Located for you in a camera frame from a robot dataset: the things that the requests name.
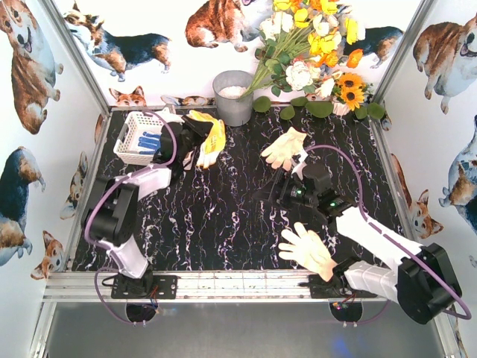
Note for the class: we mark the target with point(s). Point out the white perforated storage basket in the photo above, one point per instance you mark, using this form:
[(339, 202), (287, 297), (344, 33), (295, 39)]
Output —
[(137, 136)]

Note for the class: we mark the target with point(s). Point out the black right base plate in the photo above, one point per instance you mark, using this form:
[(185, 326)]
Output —
[(320, 289)]

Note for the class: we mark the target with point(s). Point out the grey metal bucket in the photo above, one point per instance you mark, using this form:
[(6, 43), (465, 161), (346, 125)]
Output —
[(233, 101)]

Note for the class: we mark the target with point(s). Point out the sunflower pot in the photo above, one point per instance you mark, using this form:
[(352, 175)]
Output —
[(350, 92)]

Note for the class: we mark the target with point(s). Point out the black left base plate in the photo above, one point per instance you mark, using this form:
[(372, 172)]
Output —
[(155, 286)]

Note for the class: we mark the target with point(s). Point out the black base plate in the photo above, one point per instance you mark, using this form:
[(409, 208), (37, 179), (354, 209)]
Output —
[(155, 286), (320, 289)]

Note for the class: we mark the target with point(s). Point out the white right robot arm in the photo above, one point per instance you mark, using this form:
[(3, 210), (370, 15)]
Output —
[(420, 278)]

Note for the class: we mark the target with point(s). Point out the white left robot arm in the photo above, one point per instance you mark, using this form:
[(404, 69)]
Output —
[(109, 219)]

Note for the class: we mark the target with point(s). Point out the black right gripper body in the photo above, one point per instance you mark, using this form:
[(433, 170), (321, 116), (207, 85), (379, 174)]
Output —
[(282, 188)]

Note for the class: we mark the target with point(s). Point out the blue dotted white glove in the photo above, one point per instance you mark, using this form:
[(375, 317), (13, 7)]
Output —
[(149, 143)]

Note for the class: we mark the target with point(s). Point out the white glove orange cuff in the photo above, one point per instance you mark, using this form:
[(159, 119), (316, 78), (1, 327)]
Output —
[(215, 142)]

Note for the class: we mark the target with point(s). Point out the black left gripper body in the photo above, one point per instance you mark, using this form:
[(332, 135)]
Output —
[(190, 131)]

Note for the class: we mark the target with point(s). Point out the white knit glove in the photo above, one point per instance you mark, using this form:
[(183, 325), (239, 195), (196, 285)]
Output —
[(188, 161)]

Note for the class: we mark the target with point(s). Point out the cream glove front right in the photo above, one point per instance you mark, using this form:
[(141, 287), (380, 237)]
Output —
[(306, 248)]

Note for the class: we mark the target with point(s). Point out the artificial flower bouquet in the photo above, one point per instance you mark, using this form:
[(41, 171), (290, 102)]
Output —
[(302, 42)]

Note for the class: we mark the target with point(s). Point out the cream glove near flowers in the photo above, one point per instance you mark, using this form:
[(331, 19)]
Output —
[(280, 152)]

